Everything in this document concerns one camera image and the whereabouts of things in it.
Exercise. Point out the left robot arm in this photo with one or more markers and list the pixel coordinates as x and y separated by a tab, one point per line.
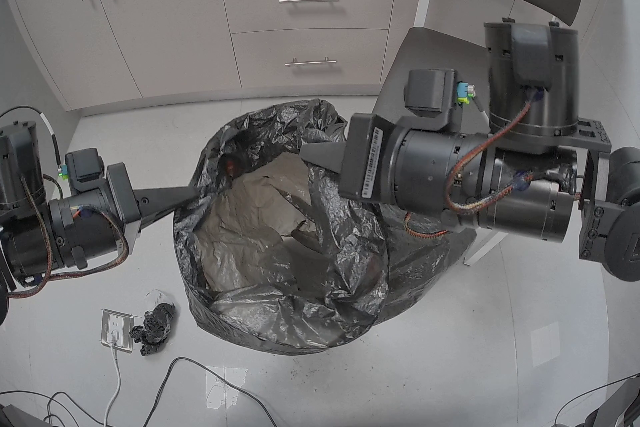
20	150

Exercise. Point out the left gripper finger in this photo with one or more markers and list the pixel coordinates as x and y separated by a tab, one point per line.
160	200

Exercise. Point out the clear printed wrapper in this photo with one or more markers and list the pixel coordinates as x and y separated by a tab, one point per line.
150	296

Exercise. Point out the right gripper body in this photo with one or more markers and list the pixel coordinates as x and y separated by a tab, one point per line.
425	170

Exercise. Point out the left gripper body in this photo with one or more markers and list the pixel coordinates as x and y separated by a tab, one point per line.
90	230

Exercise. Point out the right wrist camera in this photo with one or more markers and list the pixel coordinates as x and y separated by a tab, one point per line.
425	89

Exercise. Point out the crumpled black plastic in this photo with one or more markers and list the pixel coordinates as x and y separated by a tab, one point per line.
155	325

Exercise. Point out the beige cabinet with drawers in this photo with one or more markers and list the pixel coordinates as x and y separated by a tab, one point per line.
165	39

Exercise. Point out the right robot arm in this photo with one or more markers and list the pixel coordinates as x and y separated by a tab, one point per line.
535	104

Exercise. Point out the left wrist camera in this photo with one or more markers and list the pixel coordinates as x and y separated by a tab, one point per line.
85	165

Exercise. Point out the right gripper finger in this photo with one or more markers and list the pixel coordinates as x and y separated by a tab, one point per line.
327	155

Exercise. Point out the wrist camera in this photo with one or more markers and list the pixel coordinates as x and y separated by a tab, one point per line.
85	165
425	89

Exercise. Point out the black plastic bag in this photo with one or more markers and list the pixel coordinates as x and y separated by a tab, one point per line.
325	325

